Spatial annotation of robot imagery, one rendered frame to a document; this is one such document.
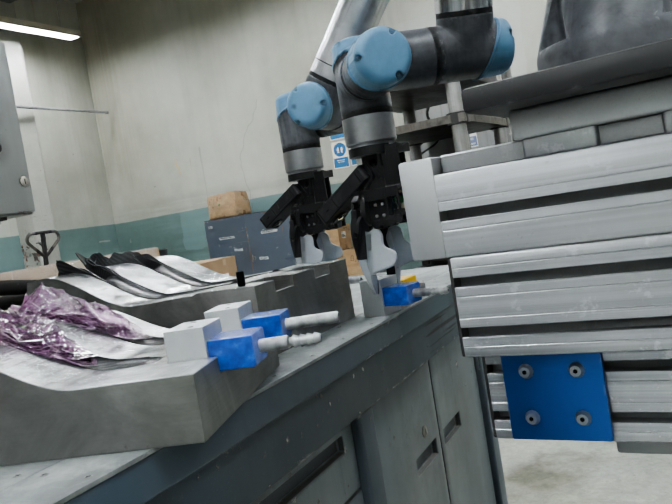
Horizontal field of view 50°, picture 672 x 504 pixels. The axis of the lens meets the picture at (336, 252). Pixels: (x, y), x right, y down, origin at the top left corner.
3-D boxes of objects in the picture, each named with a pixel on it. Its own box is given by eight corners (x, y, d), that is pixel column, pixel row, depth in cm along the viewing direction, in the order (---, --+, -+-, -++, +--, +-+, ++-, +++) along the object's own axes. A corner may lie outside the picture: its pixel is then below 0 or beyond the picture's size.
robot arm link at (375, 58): (435, 14, 90) (414, 37, 101) (347, 26, 88) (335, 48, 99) (444, 77, 90) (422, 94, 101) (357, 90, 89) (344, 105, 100)
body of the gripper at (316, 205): (326, 233, 135) (316, 169, 134) (289, 238, 139) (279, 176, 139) (347, 228, 141) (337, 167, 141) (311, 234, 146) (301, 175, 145)
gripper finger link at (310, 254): (320, 280, 134) (319, 231, 136) (294, 283, 138) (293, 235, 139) (329, 281, 137) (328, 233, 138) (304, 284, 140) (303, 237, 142)
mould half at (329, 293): (355, 316, 109) (340, 228, 108) (267, 360, 86) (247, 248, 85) (106, 339, 131) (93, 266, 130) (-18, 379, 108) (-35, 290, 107)
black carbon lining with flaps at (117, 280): (293, 282, 106) (283, 218, 105) (233, 301, 91) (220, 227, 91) (115, 303, 121) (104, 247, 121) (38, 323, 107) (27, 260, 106)
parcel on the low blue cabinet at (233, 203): (253, 213, 853) (249, 189, 851) (236, 215, 824) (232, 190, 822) (224, 218, 873) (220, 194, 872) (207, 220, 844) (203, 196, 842)
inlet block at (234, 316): (346, 338, 76) (338, 287, 75) (339, 348, 71) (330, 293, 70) (227, 354, 78) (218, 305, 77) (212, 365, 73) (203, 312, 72)
